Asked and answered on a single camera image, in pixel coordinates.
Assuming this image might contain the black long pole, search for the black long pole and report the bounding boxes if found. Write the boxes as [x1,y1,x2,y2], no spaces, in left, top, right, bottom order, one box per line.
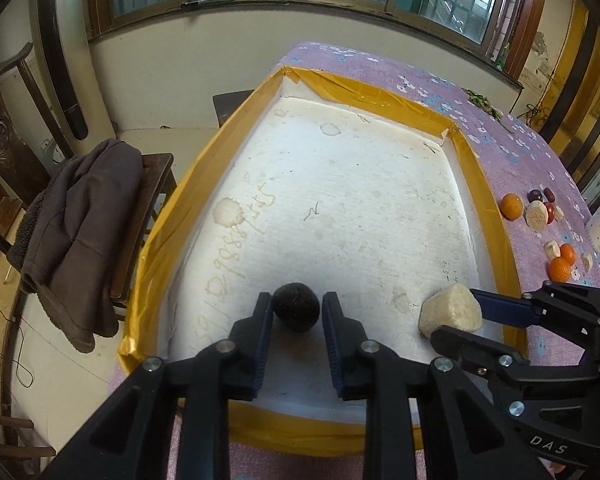
[36,0,90,142]

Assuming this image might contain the large beige fruit chunk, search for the large beige fruit chunk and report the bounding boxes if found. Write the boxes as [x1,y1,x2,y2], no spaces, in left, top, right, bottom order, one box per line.
[419,283,482,337]

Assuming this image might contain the dark avocado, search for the dark avocado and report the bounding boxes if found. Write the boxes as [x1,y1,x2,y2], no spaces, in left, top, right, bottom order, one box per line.
[272,282,322,333]

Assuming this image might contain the dark wooden chair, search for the dark wooden chair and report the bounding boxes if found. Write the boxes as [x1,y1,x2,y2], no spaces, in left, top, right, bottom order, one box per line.
[0,40,175,323]

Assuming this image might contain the round cut beige fruit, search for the round cut beige fruit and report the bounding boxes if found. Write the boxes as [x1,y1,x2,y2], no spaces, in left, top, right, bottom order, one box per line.
[525,201,548,232]

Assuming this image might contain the white foam tray yellow tape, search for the white foam tray yellow tape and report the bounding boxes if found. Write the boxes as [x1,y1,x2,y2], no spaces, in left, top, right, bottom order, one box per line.
[117,64,523,458]

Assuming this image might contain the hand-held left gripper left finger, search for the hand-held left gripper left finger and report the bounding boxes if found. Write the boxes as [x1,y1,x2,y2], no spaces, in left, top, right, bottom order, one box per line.
[40,291,276,480]

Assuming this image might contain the green vegetable leaves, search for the green vegetable leaves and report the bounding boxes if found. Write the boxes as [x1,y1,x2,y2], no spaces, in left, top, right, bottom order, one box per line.
[462,87,513,131]

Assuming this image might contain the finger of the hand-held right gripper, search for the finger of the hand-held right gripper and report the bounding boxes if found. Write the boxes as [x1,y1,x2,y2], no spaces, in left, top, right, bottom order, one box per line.
[429,324,600,417]
[471,281,600,342]

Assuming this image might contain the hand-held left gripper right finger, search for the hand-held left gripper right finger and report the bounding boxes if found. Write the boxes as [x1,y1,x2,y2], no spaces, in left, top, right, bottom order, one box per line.
[321,291,556,480]

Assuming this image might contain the brown jacket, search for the brown jacket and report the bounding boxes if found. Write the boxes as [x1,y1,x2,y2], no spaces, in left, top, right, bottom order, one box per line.
[7,139,145,353]

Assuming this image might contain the large orange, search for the large orange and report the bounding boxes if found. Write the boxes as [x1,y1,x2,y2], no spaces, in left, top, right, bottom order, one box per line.
[499,193,524,220]

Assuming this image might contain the yellow and black door frame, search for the yellow and black door frame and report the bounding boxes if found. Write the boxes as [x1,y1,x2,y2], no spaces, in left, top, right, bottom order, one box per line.
[540,0,600,196]

